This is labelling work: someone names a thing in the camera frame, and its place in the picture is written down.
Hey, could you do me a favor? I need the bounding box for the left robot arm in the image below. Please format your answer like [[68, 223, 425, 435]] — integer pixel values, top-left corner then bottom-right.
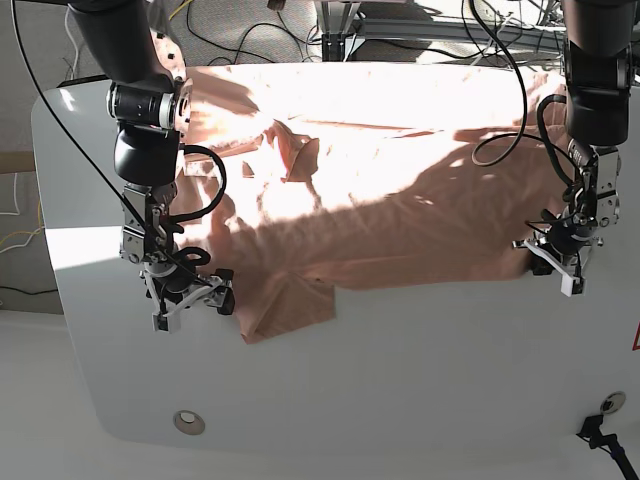
[[514, 1, 638, 297]]

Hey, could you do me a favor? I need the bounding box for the black clamp with cable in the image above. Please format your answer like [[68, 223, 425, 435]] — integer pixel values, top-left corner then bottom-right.
[[576, 414, 639, 480]]

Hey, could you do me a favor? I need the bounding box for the metal table grommet left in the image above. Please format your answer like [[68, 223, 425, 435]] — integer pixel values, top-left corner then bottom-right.
[[173, 410, 206, 436]]

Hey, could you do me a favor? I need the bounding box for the metal table grommet right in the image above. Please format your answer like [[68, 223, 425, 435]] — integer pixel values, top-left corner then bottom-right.
[[600, 391, 626, 415]]

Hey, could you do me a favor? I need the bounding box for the white cable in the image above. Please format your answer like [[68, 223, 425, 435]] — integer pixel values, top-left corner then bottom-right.
[[63, 9, 82, 81]]

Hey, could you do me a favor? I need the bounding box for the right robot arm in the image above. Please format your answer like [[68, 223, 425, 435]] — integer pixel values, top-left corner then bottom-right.
[[68, 1, 235, 333]]

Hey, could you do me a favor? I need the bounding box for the metal table grommet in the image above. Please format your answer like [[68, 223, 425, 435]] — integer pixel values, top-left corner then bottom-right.
[[173, 410, 206, 436], [600, 391, 626, 415]]

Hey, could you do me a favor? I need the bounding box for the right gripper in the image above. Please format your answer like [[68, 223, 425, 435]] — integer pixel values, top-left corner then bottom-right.
[[120, 183, 235, 332]]

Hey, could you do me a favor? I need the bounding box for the red warning sticker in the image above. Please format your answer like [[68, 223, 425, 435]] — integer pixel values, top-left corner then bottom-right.
[[632, 323, 640, 351]]

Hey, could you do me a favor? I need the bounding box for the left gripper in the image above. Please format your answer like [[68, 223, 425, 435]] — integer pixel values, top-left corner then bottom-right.
[[513, 144, 621, 296]]

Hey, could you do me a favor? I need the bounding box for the salmon pink T-shirt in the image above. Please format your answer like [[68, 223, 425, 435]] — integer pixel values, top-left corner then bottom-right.
[[171, 63, 565, 344]]

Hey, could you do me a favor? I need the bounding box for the silver frame centre post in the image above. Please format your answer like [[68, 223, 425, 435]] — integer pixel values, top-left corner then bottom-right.
[[314, 1, 362, 62]]

